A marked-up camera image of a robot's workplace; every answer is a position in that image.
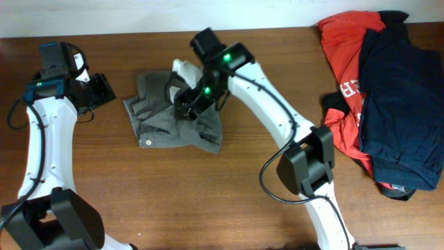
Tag grey cargo shorts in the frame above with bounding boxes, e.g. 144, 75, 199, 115
123, 71, 223, 154

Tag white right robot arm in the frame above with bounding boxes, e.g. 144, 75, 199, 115
171, 28, 358, 249

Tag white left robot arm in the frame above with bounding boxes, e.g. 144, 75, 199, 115
1, 42, 135, 250

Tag red t-shirt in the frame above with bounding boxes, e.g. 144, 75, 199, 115
318, 11, 386, 176

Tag navy blue garment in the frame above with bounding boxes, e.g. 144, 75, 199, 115
359, 10, 443, 190

